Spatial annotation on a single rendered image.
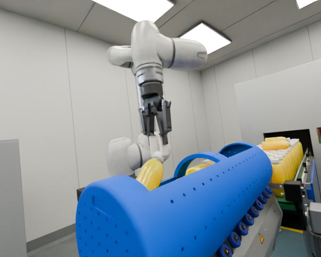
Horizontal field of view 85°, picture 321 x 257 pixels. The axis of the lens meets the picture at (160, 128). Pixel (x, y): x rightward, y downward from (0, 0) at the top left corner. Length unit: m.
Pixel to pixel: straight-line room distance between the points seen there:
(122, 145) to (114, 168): 0.13
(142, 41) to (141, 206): 0.47
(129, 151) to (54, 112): 2.34
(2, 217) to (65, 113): 1.84
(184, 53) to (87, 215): 0.55
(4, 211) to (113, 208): 1.54
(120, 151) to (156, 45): 0.61
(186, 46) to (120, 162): 0.67
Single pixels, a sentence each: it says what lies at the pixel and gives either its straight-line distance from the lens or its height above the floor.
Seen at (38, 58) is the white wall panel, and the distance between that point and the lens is 3.46.
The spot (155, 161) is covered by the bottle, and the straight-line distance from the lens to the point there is 0.54.
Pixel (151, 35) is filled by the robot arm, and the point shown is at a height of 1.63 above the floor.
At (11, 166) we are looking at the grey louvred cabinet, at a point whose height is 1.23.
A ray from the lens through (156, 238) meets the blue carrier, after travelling 0.33.
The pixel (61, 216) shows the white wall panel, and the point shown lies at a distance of 3.32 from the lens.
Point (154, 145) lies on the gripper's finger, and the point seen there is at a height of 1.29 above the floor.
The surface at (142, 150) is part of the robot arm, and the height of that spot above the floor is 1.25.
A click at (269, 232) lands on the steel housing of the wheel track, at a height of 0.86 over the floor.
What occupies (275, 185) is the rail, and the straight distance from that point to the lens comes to 1.22.
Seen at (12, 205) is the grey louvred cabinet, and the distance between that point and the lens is 1.86.
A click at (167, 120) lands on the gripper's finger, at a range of 0.54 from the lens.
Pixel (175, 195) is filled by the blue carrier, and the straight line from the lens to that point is 0.39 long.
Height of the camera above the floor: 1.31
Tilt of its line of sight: 3 degrees up
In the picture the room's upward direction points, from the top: 7 degrees counter-clockwise
